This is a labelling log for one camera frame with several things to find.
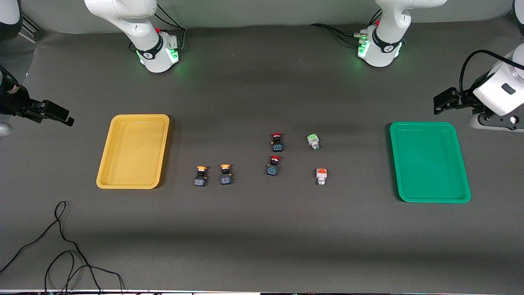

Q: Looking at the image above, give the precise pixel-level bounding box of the yellow plastic tray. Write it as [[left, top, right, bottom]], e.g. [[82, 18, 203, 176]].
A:
[[96, 114, 170, 189]]

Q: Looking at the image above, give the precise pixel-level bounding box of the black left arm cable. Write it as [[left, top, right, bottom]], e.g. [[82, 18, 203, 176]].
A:
[[459, 50, 524, 97]]

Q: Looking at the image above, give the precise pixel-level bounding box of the green plastic tray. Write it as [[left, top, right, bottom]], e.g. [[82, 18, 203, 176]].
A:
[[389, 122, 472, 204]]

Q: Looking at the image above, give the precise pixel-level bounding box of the long black loose cable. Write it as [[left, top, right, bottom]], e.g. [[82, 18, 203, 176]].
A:
[[0, 201, 125, 295]]

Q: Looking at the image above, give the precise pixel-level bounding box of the dark grey table mat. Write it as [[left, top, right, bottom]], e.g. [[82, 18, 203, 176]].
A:
[[0, 14, 524, 292]]

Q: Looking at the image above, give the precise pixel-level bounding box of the looped black loose cable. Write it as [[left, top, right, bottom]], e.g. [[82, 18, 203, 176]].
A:
[[44, 250, 103, 295]]

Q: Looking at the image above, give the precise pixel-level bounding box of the grey metal frame rail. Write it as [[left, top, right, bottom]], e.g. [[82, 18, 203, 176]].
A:
[[18, 12, 42, 42]]

